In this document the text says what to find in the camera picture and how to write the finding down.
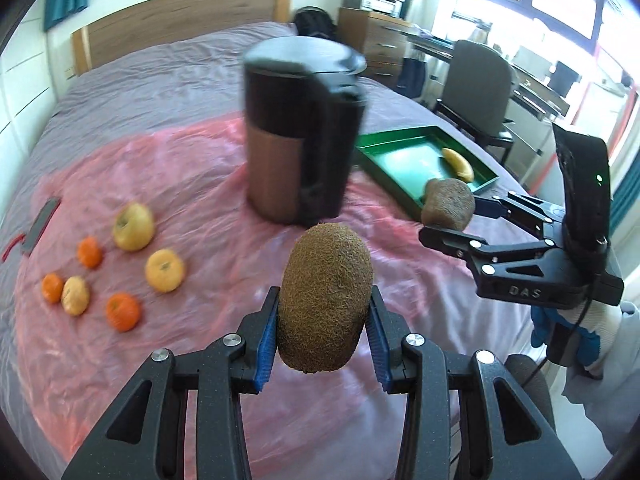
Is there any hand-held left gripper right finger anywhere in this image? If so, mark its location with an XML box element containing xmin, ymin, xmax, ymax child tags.
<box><xmin>367</xmin><ymin>290</ymin><xmax>583</xmax><ymax>480</ymax></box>

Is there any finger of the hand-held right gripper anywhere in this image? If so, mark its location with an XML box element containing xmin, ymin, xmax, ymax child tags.
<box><xmin>474</xmin><ymin>191</ymin><xmax>567</xmax><ymax>242</ymax></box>
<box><xmin>419</xmin><ymin>225</ymin><xmax>564</xmax><ymax>274</ymax></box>

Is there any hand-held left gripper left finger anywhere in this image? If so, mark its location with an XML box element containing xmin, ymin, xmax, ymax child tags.
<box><xmin>62</xmin><ymin>287</ymin><xmax>281</xmax><ymax>480</ymax></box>

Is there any brown kiwi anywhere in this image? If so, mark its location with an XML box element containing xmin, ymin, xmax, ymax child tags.
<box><xmin>421</xmin><ymin>178</ymin><xmax>476</xmax><ymax>231</ymax></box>
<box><xmin>278</xmin><ymin>223</ymin><xmax>374</xmax><ymax>375</ymax></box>

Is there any yellow banana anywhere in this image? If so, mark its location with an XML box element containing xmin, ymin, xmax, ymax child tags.
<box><xmin>441</xmin><ymin>147</ymin><xmax>475</xmax><ymax>184</ymax></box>

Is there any green tray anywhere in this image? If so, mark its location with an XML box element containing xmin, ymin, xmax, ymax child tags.
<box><xmin>353</xmin><ymin>125</ymin><xmax>501</xmax><ymax>221</ymax></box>

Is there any round yellow fruit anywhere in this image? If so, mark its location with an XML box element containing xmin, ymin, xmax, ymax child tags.
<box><xmin>144</xmin><ymin>248</ymin><xmax>187</xmax><ymax>294</ymax></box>

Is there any orange tangerine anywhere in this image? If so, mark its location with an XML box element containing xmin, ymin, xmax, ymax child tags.
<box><xmin>77</xmin><ymin>236</ymin><xmax>105</xmax><ymax>269</ymax></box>
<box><xmin>105</xmin><ymin>292</ymin><xmax>142</xmax><ymax>333</ymax></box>
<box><xmin>41</xmin><ymin>273</ymin><xmax>65</xmax><ymax>305</ymax></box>

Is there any yellow-green apple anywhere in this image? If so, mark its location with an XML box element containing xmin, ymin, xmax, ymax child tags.
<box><xmin>112</xmin><ymin>202</ymin><xmax>155</xmax><ymax>252</ymax></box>

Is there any small striped yellow fruit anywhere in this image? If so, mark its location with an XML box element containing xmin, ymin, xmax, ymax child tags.
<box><xmin>61</xmin><ymin>275</ymin><xmax>92</xmax><ymax>317</ymax></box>

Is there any person's right hand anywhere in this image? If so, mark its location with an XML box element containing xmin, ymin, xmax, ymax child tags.
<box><xmin>531</xmin><ymin>304</ymin><xmax>632</xmax><ymax>377</ymax></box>

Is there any white desk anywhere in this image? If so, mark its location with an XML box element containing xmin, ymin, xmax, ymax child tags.
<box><xmin>409</xmin><ymin>29</ymin><xmax>572</xmax><ymax>117</ymax></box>

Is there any black monitor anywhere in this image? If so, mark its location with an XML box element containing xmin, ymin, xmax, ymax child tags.
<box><xmin>549</xmin><ymin>61</ymin><xmax>584</xmax><ymax>97</ymax></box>

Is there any pink plastic sheet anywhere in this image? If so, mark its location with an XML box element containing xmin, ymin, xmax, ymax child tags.
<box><xmin>0</xmin><ymin>114</ymin><xmax>506</xmax><ymax>463</ymax></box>

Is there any grey chair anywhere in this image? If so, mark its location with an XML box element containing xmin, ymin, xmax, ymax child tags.
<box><xmin>432</xmin><ymin>39</ymin><xmax>519</xmax><ymax>162</ymax></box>

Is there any dark blue bag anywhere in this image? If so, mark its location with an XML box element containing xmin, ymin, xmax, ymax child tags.
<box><xmin>397</xmin><ymin>56</ymin><xmax>429</xmax><ymax>99</ymax></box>

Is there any low wooden drawer cabinet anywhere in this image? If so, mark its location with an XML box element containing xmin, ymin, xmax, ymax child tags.
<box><xmin>361</xmin><ymin>56</ymin><xmax>407</xmax><ymax>93</ymax></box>

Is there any black and copper kettle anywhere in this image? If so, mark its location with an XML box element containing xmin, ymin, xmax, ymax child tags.
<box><xmin>242</xmin><ymin>35</ymin><xmax>369</xmax><ymax>226</ymax></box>

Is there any wooden drawer chest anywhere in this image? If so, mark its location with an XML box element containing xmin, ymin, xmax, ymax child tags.
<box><xmin>337</xmin><ymin>6</ymin><xmax>417</xmax><ymax>61</ymax></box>

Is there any black backpack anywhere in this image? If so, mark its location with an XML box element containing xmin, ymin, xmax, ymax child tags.
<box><xmin>292</xmin><ymin>6</ymin><xmax>336</xmax><ymax>42</ymax></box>

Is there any bed with purple sheet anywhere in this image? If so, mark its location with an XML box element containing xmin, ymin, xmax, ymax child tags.
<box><xmin>0</xmin><ymin>21</ymin><xmax>553</xmax><ymax>480</ymax></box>

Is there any wooden headboard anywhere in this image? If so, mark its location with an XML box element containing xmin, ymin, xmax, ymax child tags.
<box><xmin>71</xmin><ymin>0</ymin><xmax>293</xmax><ymax>79</ymax></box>

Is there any white wardrobe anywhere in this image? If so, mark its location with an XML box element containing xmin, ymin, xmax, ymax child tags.
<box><xmin>0</xmin><ymin>4</ymin><xmax>57</xmax><ymax>163</ymax></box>

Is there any grey knife red handle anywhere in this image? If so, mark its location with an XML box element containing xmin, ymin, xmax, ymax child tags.
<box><xmin>1</xmin><ymin>197</ymin><xmax>62</xmax><ymax>262</ymax></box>

